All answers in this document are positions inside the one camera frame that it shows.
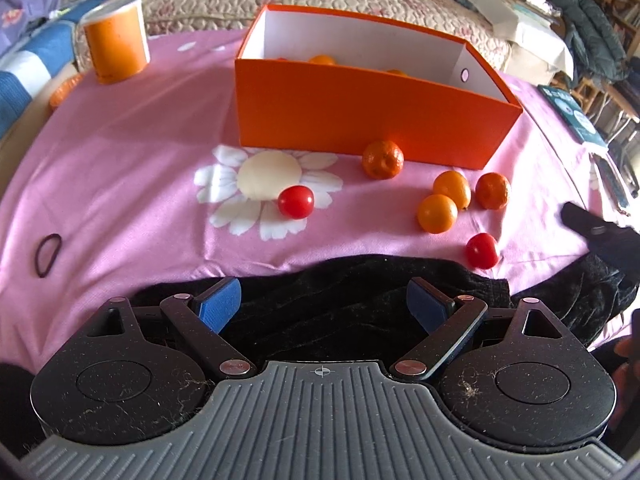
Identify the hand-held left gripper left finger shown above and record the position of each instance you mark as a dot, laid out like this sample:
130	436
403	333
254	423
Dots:
220	304

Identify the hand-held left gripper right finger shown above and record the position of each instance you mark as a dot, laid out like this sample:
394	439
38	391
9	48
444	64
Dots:
425	305

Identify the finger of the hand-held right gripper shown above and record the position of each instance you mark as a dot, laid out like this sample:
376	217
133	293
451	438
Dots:
600	237

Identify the red tomato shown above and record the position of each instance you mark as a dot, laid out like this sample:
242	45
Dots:
482	251
296	202

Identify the smooth orange kumquat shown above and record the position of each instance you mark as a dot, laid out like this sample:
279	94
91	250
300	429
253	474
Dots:
451	186
437	213

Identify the dimpled mandarin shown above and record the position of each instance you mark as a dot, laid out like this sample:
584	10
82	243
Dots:
492	191
382	159

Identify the orange cardboard box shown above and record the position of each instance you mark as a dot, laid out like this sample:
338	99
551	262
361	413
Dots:
375	110

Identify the orange fruit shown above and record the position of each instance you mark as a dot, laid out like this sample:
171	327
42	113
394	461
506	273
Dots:
321	60
397	73

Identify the person's right hand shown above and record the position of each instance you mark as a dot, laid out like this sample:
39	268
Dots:
629	370

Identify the black phone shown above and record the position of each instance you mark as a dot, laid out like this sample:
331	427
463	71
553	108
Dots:
612	185

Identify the black velvet cloth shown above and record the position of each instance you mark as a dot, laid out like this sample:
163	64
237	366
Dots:
325	300

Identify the teal book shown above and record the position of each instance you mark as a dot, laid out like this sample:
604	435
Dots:
572	112

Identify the wooden chair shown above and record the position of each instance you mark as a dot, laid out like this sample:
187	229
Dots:
615	110

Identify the pink flower-print tablecloth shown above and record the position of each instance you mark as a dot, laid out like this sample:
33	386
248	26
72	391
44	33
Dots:
125	185

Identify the dark green jacket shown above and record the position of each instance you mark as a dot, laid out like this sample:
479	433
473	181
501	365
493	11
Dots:
585	25

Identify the stack of papers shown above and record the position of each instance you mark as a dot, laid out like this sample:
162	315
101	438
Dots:
515	15

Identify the orange waste bin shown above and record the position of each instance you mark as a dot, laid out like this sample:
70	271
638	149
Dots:
65	92

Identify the orange speckled canister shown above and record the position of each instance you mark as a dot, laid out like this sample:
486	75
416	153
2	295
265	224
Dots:
117	42

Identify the beige quilted bedspread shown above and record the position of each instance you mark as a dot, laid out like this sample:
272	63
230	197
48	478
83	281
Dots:
210	0

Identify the blue white striped blanket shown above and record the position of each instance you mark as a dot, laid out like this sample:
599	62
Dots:
30	60

